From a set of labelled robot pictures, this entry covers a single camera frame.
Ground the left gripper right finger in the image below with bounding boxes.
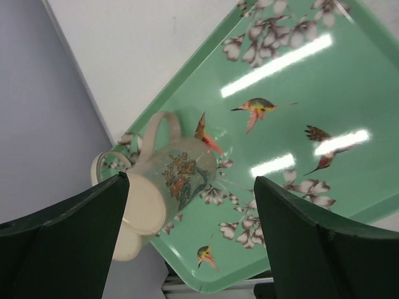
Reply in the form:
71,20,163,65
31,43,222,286
254,177,398,298

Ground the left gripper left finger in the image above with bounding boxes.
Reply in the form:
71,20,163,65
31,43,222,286
1,173,129,298

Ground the cream dragon mug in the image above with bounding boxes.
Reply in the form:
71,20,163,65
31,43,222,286
123,112,218,235

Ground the green floral tray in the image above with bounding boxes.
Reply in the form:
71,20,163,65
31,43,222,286
115,1,398,293

